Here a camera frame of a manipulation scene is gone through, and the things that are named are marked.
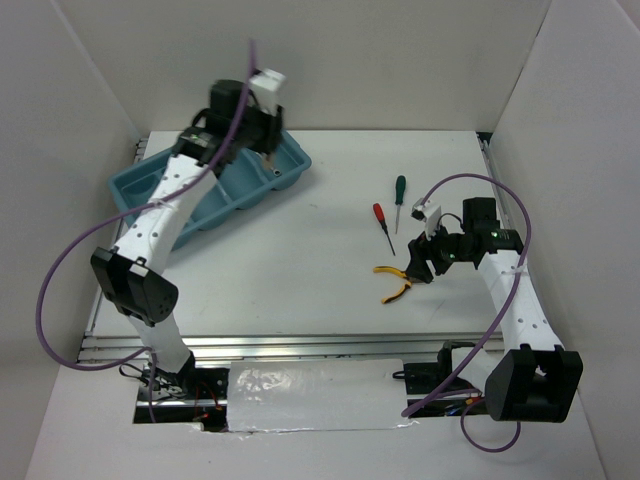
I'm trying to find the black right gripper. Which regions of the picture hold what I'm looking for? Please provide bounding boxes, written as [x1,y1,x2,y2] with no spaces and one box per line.
[404,216,472,284]

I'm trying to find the silver utility knife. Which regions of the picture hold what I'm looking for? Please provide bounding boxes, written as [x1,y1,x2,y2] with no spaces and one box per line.
[261,153,276,172]

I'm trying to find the yellow black needle-nose pliers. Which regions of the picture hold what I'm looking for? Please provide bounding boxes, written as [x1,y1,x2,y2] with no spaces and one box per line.
[372,265,416,306]

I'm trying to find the green handled screwdriver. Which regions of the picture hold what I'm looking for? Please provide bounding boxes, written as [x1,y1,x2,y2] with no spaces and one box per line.
[394,175,407,233]

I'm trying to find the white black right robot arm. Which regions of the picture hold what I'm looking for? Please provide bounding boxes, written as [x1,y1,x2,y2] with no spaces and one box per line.
[406,197,583,423]

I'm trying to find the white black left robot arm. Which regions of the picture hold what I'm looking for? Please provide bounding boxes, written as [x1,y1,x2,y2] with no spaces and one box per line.
[91,70,286,399]

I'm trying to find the teal compartment tray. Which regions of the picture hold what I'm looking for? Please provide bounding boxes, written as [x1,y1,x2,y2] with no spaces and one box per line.
[107,132,312,250]

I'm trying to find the white front cover board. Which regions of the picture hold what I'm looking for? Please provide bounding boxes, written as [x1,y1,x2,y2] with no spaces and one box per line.
[226,359,411,433]

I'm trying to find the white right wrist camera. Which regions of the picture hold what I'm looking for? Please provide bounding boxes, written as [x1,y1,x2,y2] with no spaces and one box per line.
[411,198,442,240]

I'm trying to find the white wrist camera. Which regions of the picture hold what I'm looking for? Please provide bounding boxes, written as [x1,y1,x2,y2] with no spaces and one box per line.
[411,198,442,240]
[249,69,287,116]

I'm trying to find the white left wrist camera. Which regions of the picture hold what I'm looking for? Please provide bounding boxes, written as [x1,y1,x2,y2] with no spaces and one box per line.
[249,69,287,116]

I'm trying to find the red handled screwdriver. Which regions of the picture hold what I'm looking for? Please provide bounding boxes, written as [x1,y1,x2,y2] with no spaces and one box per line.
[372,203,396,255]

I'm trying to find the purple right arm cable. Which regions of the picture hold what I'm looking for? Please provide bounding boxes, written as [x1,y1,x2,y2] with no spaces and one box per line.
[400,173,532,454]

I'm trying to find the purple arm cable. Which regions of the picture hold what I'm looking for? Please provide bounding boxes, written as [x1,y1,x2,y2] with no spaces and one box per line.
[34,39,261,426]
[400,173,532,454]

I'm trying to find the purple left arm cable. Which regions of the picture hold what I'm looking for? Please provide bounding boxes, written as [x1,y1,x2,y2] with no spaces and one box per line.
[34,39,261,426]

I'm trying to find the aluminium table frame rail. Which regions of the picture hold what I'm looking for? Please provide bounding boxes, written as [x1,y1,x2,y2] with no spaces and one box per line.
[77,129,559,364]

